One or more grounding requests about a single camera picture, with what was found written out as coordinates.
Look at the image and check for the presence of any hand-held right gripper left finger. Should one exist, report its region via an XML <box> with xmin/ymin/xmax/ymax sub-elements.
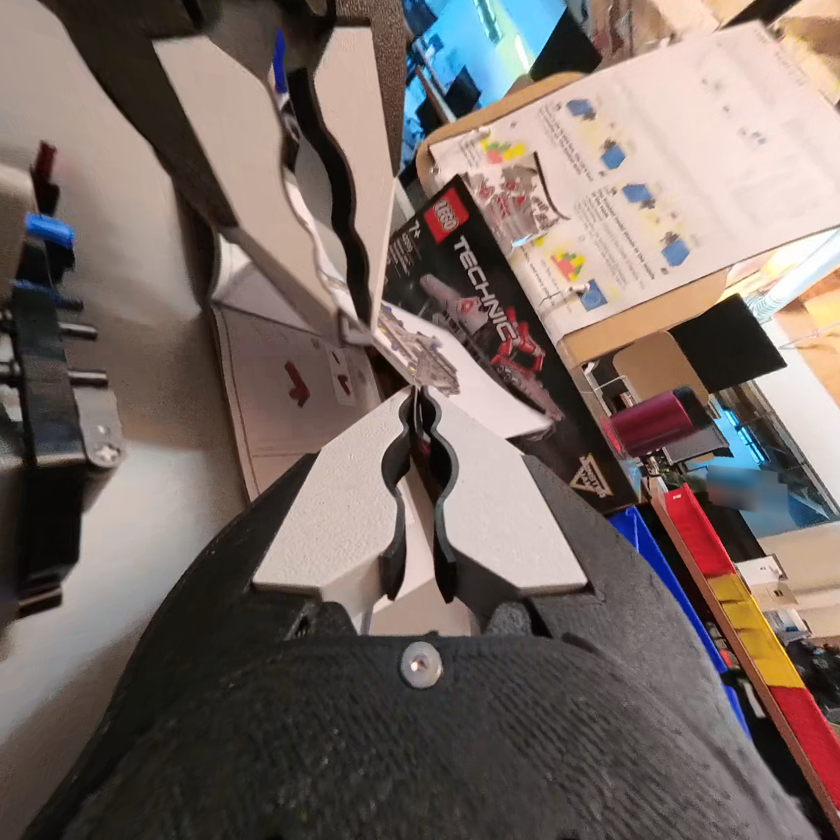
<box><xmin>252</xmin><ymin>387</ymin><xmax>421</xmax><ymax>634</ymax></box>

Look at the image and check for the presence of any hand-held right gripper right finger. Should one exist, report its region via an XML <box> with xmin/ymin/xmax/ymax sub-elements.
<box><xmin>419</xmin><ymin>387</ymin><xmax>588</xmax><ymax>605</ymax></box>

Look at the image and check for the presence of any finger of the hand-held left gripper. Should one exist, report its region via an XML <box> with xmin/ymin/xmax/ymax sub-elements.
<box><xmin>154</xmin><ymin>36</ymin><xmax>373</xmax><ymax>347</ymax></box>
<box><xmin>289</xmin><ymin>26</ymin><xmax>398</xmax><ymax>329</ymax></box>

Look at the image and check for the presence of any white instruction booklet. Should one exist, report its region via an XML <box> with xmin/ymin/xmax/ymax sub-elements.
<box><xmin>209</xmin><ymin>164</ymin><xmax>567</xmax><ymax>503</ymax></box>

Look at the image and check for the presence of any grey desk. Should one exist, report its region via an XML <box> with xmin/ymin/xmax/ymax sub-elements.
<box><xmin>0</xmin><ymin>0</ymin><xmax>473</xmax><ymax>840</ymax></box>

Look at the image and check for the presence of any blue storage bin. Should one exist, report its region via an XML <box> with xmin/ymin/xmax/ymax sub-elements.
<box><xmin>607</xmin><ymin>504</ymin><xmax>752</xmax><ymax>739</ymax></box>

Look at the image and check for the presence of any computer monitor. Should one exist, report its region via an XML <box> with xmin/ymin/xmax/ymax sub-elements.
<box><xmin>402</xmin><ymin>0</ymin><xmax>573</xmax><ymax>127</ymax></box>

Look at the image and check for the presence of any magenta cylinder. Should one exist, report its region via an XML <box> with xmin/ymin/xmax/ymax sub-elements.
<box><xmin>609</xmin><ymin>387</ymin><xmax>708</xmax><ymax>460</ymax></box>

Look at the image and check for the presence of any black toy set box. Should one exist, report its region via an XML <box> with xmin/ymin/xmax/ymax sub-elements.
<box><xmin>379</xmin><ymin>174</ymin><xmax>643</xmax><ymax>519</ymax></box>

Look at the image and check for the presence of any red and yellow striped ledge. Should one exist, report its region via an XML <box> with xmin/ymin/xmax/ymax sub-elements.
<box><xmin>650</xmin><ymin>484</ymin><xmax>840</xmax><ymax>813</ymax></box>

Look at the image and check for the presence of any cardboard board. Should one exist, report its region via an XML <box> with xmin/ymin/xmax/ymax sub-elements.
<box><xmin>415</xmin><ymin>71</ymin><xmax>840</xmax><ymax>404</ymax></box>

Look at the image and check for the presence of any small white box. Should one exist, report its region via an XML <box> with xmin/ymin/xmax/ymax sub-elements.
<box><xmin>735</xmin><ymin>554</ymin><xmax>799</xmax><ymax>609</ymax></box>

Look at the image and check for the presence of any black panel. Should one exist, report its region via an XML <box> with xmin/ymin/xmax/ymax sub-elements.
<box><xmin>668</xmin><ymin>294</ymin><xmax>788</xmax><ymax>395</ymax></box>

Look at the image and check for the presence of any black brick model assembly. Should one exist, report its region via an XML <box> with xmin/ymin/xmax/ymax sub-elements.
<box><xmin>0</xmin><ymin>141</ymin><xmax>127</xmax><ymax>621</ymax></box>

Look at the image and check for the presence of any white printed paper sheet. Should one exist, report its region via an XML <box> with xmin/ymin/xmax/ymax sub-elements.
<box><xmin>427</xmin><ymin>20</ymin><xmax>840</xmax><ymax>343</ymax></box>

